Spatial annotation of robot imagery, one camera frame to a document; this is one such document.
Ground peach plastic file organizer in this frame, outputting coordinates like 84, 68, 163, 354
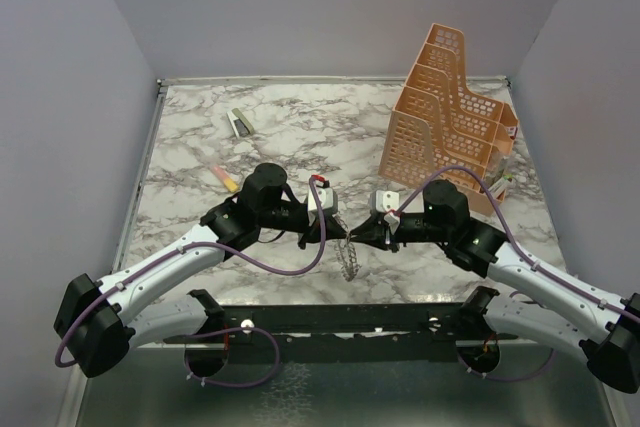
378, 23, 519, 188

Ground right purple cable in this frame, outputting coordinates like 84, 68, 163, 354
392, 165, 640, 382

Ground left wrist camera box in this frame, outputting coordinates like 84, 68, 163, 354
307, 174, 338, 217

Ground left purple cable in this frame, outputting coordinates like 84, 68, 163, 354
54, 179, 334, 389

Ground grey white stapler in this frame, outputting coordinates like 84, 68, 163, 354
227, 108, 255, 138

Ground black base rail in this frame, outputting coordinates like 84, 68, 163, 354
102, 266, 531, 366

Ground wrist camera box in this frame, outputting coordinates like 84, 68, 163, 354
307, 174, 338, 217
369, 190, 400, 228

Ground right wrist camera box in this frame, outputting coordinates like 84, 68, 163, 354
369, 190, 400, 228

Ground items in organizer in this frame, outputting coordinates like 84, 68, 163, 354
483, 148, 513, 198

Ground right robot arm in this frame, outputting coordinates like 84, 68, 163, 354
350, 180, 639, 394

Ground pink yellow highlighter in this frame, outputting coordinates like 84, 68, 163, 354
211, 165, 239, 193

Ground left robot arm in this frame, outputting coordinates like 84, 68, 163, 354
53, 163, 346, 378

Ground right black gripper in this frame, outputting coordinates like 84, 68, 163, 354
350, 212, 450, 253

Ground purple cable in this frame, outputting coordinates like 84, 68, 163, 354
54, 179, 334, 389
392, 165, 640, 382

